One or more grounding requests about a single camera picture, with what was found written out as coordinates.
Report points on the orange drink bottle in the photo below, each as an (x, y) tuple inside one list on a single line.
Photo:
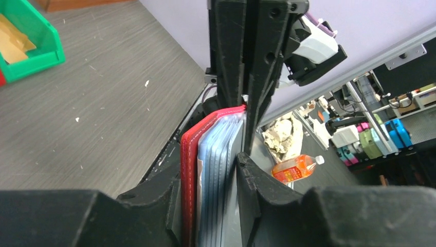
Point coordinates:
[(296, 168)]

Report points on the red leather card holder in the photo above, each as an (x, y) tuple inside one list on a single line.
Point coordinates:
[(208, 180)]

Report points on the colourful boxes on shelf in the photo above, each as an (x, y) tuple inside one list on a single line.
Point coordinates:
[(360, 142)]

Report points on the orange compartment tray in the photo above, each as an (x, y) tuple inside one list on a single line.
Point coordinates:
[(62, 5)]

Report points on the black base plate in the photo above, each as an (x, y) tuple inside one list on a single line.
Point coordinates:
[(170, 152)]

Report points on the red plastic bin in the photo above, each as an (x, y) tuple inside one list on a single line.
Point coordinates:
[(3, 80)]

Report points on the crumpled beige cloth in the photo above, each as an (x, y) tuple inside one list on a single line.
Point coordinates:
[(284, 137)]

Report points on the green plastic bin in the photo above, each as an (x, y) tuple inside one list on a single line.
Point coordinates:
[(49, 52)]

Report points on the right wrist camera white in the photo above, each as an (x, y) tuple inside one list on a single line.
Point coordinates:
[(312, 51)]

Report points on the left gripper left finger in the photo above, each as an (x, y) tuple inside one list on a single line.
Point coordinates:
[(147, 215)]

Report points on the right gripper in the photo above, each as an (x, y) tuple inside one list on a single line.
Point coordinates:
[(226, 37)]

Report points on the gold credit card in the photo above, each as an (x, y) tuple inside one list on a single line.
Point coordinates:
[(14, 44)]

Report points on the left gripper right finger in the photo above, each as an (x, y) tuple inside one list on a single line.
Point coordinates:
[(272, 214)]

